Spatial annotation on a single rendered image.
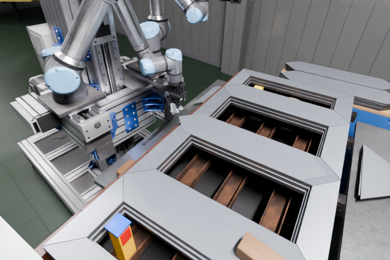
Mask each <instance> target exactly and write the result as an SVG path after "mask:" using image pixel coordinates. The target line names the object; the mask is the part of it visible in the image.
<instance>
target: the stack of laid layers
mask: <svg viewBox="0 0 390 260"><path fill-rule="evenodd" d="M250 84H253V85H258V86H261V87H264V88H268V89H272V90H275V91H279V92H283V93H286V94H289V95H293V96H297V97H300V98H304V99H308V100H312V101H314V102H319V103H323V104H326V105H329V106H331V108H330V109H332V110H334V106H335V103H336V100H337V98H334V97H330V96H326V95H322V94H319V93H314V92H310V91H306V90H303V89H299V88H295V87H292V86H288V85H284V84H280V83H276V82H272V81H268V80H264V79H261V78H257V77H253V76H250V77H249V78H248V79H247V80H246V81H245V82H244V83H243V85H246V86H249V85H250ZM230 105H233V106H236V107H239V108H242V109H245V110H248V111H251V112H254V113H258V114H261V115H264V116H267V117H270V118H273V119H275V120H279V121H282V122H285V123H288V124H291V125H294V126H296V127H300V128H303V129H307V130H309V131H312V132H316V133H319V134H321V135H322V138H321V141H320V144H319V148H318V150H317V154H316V156H315V155H313V154H311V155H312V156H313V157H314V158H315V160H316V161H317V162H318V163H319V164H320V165H321V166H322V167H323V169H324V170H325V171H326V172H327V173H328V174H329V176H323V177H319V178H313V179H308V180H298V179H296V178H293V177H292V176H289V175H286V174H284V173H282V172H279V171H277V170H275V169H272V168H269V167H267V166H265V165H263V164H260V163H258V162H256V161H253V160H250V159H249V158H246V157H243V156H241V155H239V154H236V153H234V152H232V151H229V150H227V149H224V148H222V147H220V146H217V145H215V144H213V143H210V142H208V141H206V140H203V139H201V138H198V137H196V136H194V135H190V136H189V137H188V138H187V139H186V140H185V141H184V142H183V143H182V144H181V145H180V146H179V147H178V148H177V149H176V150H175V151H174V152H173V153H172V154H171V155H170V156H169V157H168V158H167V159H166V160H165V161H164V162H163V163H162V164H161V165H160V166H159V167H158V168H157V170H159V171H160V172H162V173H164V174H165V173H166V172H167V171H168V170H169V169H170V168H171V167H172V166H173V165H174V164H175V163H176V162H177V161H178V160H179V159H180V157H181V156H182V155H183V154H184V153H185V152H186V151H187V150H188V149H189V148H190V147H191V146H195V147H197V148H199V149H201V150H204V151H206V152H208V153H211V154H213V155H215V156H217V157H219V158H222V159H224V160H226V161H228V162H230V163H233V164H235V165H238V166H239V167H242V168H244V169H247V170H249V171H251V172H253V173H255V174H258V175H260V176H263V177H264V178H267V179H269V180H272V181H274V182H276V183H278V184H280V185H283V186H285V187H287V188H289V189H291V190H294V191H296V192H298V193H301V194H303V195H304V197H303V200H302V204H301V207H300V210H299V213H298V217H297V221H296V223H295V226H294V230H293V233H292V236H291V240H290V241H291V242H293V243H295V244H296V243H297V239H298V235H299V231H300V228H301V225H302V221H303V218H304V214H305V210H306V206H307V203H308V200H309V196H310V192H311V189H312V186H315V185H321V184H324V183H330V182H336V181H339V180H340V178H339V177H338V176H337V175H336V174H335V173H334V171H333V170H332V169H331V168H330V167H329V166H328V165H327V164H326V163H325V162H324V161H323V159H322V158H321V157H320V156H321V153H322V150H323V146H324V142H325V139H326V135H327V131H328V128H329V126H326V125H323V124H319V123H317V122H313V121H310V120H306V119H304V118H301V117H297V116H294V115H291V114H287V113H284V112H281V111H278V110H275V109H271V108H268V107H265V106H261V105H259V104H256V103H252V102H249V101H246V100H243V99H239V98H236V97H233V96H229V97H228V98H227V99H226V100H225V101H224V102H223V103H222V104H221V105H220V106H219V107H218V108H217V109H216V110H215V111H214V112H213V113H212V114H211V115H210V117H212V118H215V119H217V118H218V117H219V116H220V115H221V114H222V113H223V112H224V111H225V110H226V109H227V108H228V107H229V106H230ZM118 213H119V214H121V215H122V216H125V215H126V216H128V217H130V218H131V219H132V220H134V221H135V222H137V223H138V224H140V225H141V226H143V227H144V228H145V229H147V230H148V231H150V232H151V233H153V234H154V235H155V236H157V237H158V238H160V239H161V240H162V241H164V242H166V243H167V244H168V245H170V246H171V247H173V248H174V249H176V250H177V251H179V252H180V253H181V254H183V255H184V256H186V257H187V258H189V259H190V260H211V259H210V258H209V257H206V256H205V255H204V254H202V253H201V252H199V251H197V250H196V249H195V248H193V247H192V246H190V245H188V244H187V243H185V242H184V241H183V240H181V239H180V238H178V237H176V236H175V235H174V234H172V233H171V232H169V231H167V230H166V229H164V228H163V227H161V226H160V225H158V224H157V223H155V222H154V221H152V220H151V219H149V218H148V217H146V216H145V215H143V214H142V213H140V212H139V211H137V210H136V209H134V208H133V207H131V206H130V205H128V204H127V203H125V202H123V201H122V203H121V204H120V205H119V206H118V207H117V208H116V209H115V210H114V211H113V212H112V213H111V214H110V215H109V216H108V217H107V218H106V219H105V220H104V221H103V222H102V223H101V224H100V225H99V226H98V227H97V228H96V229H95V230H94V231H93V232H92V233H91V234H90V235H89V236H88V237H87V238H88V239H89V240H90V241H91V242H93V243H94V244H95V245H96V246H97V247H99V248H100V249H101V250H102V251H103V252H105V253H106V254H107V255H108V256H109V257H110V258H112V259H113V260H117V259H116V258H114V257H113V256H112V255H111V254H110V253H108V252H107V251H106V250H105V249H104V248H102V247H101V246H100V245H98V243H99V242H100V241H101V240H102V239H103V238H104V237H105V236H106V235H107V233H108V230H106V229H105V228H104V227H105V226H106V225H107V224H108V223H109V222H110V221H111V220H112V219H113V218H114V217H115V216H116V215H117V214H118Z"/></svg>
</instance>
